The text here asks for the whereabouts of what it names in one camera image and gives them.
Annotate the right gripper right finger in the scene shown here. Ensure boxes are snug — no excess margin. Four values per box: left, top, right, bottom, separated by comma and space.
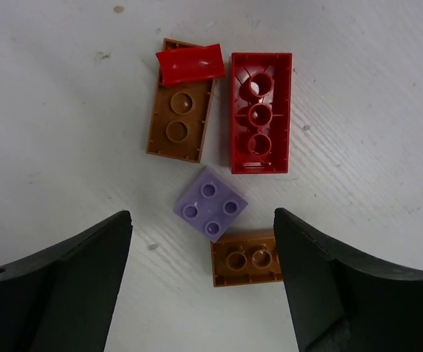
273, 208, 423, 351

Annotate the lavender 2x2 lego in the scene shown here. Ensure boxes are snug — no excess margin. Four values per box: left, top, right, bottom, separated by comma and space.
174, 166, 248, 242

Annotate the brown lego plate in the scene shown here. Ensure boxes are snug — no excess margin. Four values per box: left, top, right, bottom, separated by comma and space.
210, 230, 283, 287
146, 38, 217, 163

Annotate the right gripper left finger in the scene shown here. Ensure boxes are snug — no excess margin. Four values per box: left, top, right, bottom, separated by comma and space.
0, 210, 133, 351

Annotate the red lego brick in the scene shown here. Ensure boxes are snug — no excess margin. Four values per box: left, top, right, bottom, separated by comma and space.
229, 53, 293, 175

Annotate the small red curved lego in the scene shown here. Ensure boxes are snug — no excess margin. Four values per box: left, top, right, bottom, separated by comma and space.
156, 44, 226, 87

